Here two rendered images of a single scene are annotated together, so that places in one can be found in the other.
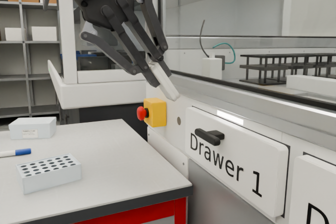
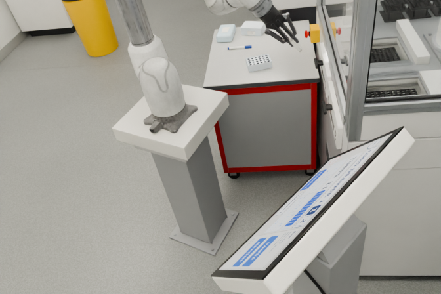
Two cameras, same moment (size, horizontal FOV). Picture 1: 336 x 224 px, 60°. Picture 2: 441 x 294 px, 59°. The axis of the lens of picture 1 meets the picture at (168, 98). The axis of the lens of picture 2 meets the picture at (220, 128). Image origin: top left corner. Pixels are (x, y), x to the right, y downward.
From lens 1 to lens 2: 1.33 m
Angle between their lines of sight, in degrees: 43
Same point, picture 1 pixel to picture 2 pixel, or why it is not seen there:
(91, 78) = not seen: outside the picture
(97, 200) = (275, 79)
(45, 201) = (256, 76)
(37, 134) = (254, 33)
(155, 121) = (313, 39)
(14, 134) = (243, 33)
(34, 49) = not seen: outside the picture
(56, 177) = (261, 66)
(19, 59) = not seen: outside the picture
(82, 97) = (283, 2)
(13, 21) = not seen: outside the picture
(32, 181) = (252, 67)
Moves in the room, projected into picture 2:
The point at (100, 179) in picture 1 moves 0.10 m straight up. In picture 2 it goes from (280, 68) to (279, 51)
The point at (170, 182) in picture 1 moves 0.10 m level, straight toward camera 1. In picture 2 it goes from (310, 75) to (302, 86)
